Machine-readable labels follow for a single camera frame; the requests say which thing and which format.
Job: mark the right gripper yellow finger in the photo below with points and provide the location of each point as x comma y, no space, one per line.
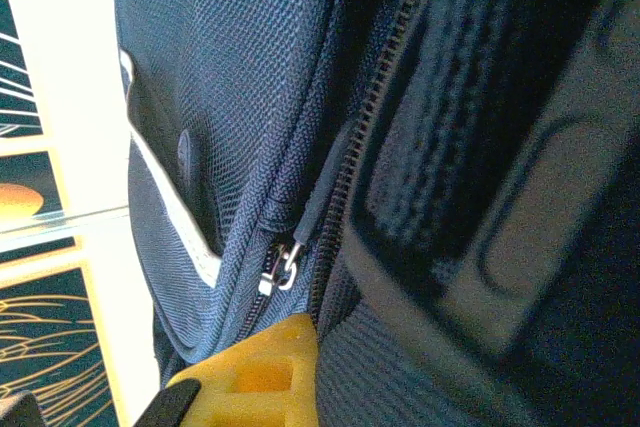
300,347

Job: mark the navy blue student backpack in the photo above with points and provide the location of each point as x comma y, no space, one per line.
225,72

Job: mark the aluminium frame post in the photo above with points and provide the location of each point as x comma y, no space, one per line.
60,222

